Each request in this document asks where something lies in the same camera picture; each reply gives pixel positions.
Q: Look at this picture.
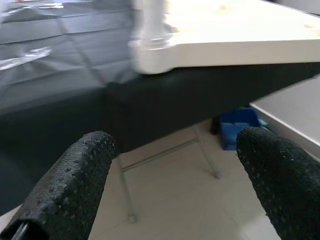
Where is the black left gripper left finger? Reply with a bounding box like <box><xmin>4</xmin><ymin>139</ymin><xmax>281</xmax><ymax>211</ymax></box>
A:
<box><xmin>0</xmin><ymin>130</ymin><xmax>116</xmax><ymax>240</ymax></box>

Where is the blue plastic crate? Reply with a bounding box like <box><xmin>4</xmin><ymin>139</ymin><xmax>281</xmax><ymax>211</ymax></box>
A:
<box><xmin>218</xmin><ymin>106</ymin><xmax>270</xmax><ymax>151</ymax></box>

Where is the clear tape strip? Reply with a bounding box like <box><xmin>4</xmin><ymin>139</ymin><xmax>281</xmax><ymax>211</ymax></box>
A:
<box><xmin>0</xmin><ymin>47</ymin><xmax>53</xmax><ymax>71</ymax></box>

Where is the black table cloth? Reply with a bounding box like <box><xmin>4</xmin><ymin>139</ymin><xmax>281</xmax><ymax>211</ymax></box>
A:
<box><xmin>0</xmin><ymin>0</ymin><xmax>320</xmax><ymax>216</ymax></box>

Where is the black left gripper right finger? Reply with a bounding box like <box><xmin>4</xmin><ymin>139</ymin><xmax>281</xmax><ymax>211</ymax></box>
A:
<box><xmin>235</xmin><ymin>126</ymin><xmax>320</xmax><ymax>240</ymax></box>

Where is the white plastic table top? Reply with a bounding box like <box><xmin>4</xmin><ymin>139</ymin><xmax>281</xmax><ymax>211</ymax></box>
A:
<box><xmin>127</xmin><ymin>0</ymin><xmax>320</xmax><ymax>75</ymax></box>

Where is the white plastic table leg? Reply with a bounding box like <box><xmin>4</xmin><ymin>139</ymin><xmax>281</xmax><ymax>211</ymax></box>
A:
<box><xmin>129</xmin><ymin>0</ymin><xmax>173</xmax><ymax>51</ymax></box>

